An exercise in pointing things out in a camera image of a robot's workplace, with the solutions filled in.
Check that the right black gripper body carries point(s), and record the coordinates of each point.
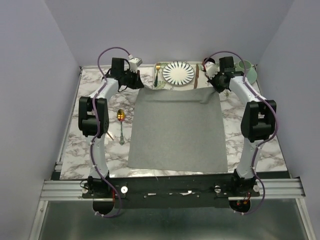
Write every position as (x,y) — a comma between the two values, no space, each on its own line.
(216,82)

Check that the green cup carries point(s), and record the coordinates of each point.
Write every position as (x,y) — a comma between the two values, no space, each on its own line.
(243,66)

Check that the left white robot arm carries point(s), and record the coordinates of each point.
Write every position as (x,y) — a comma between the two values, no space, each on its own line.
(93,118)

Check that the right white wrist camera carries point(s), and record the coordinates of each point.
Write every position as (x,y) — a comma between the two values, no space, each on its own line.
(210,69)

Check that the green saucer plate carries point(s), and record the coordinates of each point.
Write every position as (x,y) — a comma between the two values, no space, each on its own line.
(252,75)

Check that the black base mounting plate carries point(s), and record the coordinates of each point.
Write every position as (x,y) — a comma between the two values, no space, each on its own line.
(181,191)

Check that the striped white plate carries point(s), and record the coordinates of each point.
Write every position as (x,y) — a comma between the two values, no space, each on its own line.
(178,73)

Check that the iridescent gold spoon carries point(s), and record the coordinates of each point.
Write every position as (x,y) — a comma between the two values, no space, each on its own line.
(121,118)

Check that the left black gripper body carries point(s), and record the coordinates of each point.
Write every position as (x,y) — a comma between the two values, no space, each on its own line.
(130,78)

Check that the floral serving tray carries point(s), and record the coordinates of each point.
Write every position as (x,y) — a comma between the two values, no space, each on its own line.
(167,93)

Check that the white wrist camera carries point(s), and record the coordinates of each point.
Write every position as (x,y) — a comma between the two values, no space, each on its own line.
(210,69)
(134,63)

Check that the aluminium frame rail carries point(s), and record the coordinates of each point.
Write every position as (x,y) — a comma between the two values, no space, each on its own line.
(70,190)

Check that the copper knife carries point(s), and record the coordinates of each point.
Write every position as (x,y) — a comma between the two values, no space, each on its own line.
(197,69)

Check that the gold green-handled fork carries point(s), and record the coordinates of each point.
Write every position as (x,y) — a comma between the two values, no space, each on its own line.
(157,68)

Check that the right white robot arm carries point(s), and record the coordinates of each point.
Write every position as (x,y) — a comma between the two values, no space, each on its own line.
(258,124)

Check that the orange black mug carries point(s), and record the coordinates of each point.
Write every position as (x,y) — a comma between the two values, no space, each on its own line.
(208,60)

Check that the grey cloth napkin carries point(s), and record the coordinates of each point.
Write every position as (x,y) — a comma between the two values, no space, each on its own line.
(178,130)

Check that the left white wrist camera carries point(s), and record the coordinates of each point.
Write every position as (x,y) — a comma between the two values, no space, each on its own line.
(134,63)

